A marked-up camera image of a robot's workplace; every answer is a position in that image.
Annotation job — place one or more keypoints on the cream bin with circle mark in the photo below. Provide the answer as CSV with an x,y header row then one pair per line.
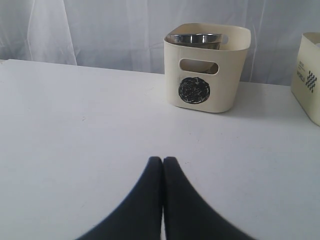
x,y
205,79

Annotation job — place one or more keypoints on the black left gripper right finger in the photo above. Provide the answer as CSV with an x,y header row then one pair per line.
x,y
187,216

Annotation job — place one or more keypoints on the stainless steel bowl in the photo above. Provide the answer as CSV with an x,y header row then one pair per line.
x,y
196,40

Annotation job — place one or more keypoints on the white backdrop curtain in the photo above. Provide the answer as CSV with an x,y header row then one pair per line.
x,y
129,34

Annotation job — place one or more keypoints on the cream bin with triangle mark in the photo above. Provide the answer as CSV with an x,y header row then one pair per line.
x,y
305,84

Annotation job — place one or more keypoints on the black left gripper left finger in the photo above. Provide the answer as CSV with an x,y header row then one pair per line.
x,y
139,215

